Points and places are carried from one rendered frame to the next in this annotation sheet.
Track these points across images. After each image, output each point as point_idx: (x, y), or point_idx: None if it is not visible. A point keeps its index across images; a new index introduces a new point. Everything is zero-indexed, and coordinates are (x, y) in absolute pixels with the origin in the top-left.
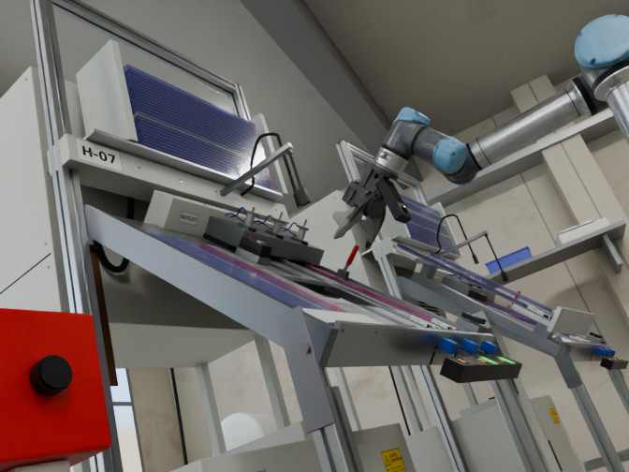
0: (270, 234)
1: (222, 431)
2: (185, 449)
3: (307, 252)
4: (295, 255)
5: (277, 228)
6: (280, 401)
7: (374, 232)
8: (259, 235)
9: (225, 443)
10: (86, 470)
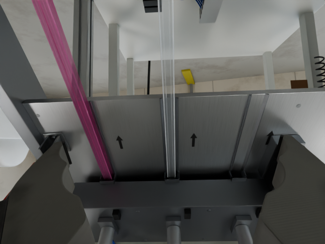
0: (182, 222)
1: (126, 90)
2: (147, 89)
3: (112, 197)
4: (143, 188)
5: (177, 233)
6: (114, 70)
7: (51, 180)
8: (248, 203)
9: (126, 82)
10: (313, 31)
